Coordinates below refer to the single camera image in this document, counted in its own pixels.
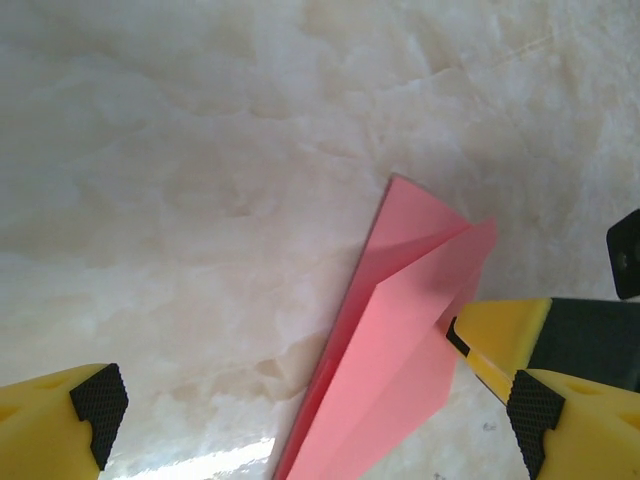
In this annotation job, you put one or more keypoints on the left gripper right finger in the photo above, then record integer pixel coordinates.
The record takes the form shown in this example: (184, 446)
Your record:
(590, 440)

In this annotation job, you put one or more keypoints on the red square cloth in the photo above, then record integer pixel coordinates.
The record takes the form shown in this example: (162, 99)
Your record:
(390, 350)

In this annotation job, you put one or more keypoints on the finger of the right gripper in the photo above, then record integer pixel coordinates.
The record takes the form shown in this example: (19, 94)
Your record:
(487, 370)
(505, 325)

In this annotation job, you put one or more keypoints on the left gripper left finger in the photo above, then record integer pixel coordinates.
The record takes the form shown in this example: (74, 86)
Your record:
(40, 430)

